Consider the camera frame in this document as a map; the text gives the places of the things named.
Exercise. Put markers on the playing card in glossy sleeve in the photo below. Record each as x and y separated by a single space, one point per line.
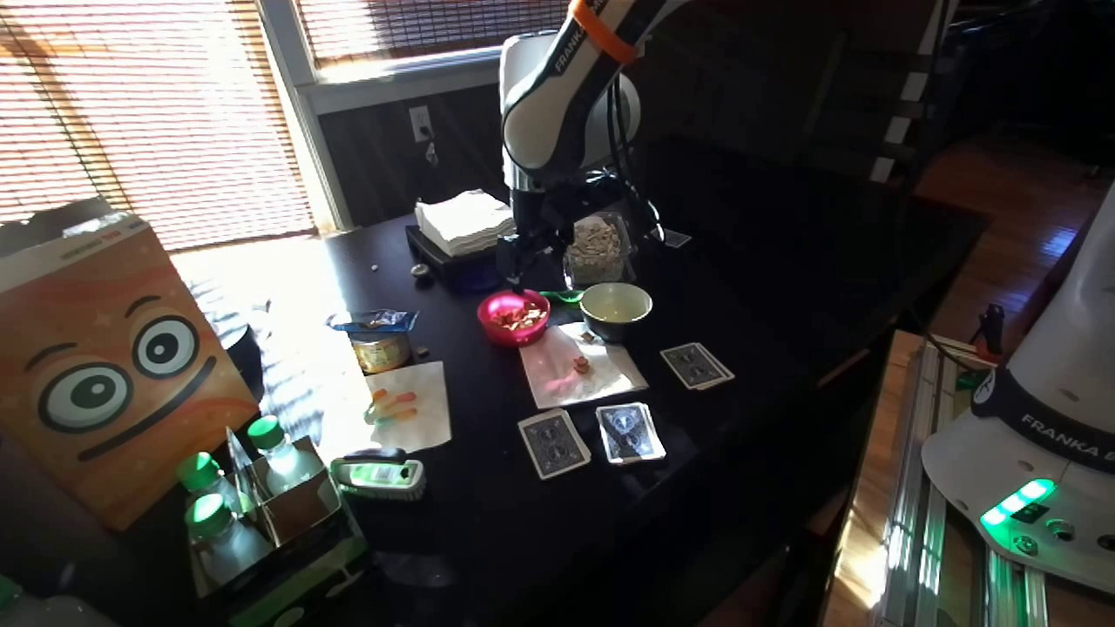
630 433

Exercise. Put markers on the white window frame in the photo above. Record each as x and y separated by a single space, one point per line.
304 142

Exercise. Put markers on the white paper with gummy candies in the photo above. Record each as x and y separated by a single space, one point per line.
409 405

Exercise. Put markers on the white window blind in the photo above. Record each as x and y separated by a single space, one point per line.
139 118
405 30

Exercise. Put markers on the clear plastic seed container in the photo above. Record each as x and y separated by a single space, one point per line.
598 248

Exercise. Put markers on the green-capped bottle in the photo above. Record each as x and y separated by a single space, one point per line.
201 477
265 440
209 518

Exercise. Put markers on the dark cabinet with white strips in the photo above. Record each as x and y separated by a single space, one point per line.
898 128

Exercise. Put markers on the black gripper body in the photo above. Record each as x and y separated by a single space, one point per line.
544 239

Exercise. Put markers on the white and green plastic case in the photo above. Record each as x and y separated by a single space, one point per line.
378 477

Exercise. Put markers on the dark blue tray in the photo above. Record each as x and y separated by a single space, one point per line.
446 263

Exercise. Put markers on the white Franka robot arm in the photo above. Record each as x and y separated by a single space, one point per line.
560 94

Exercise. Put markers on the black and white bowl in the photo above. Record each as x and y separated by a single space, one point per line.
613 306

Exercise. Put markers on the pink bowl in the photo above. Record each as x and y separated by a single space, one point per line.
514 319

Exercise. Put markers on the small jar with blue label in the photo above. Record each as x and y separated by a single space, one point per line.
382 342

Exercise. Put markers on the brown box with cartoon face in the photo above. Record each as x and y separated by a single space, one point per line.
115 370

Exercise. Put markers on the white wall outlet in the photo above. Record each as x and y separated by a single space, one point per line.
419 125

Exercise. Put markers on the small dark round cap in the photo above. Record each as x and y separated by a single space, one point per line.
419 275

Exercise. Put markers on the blue-backed playing card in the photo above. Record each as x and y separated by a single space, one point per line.
554 444
697 369

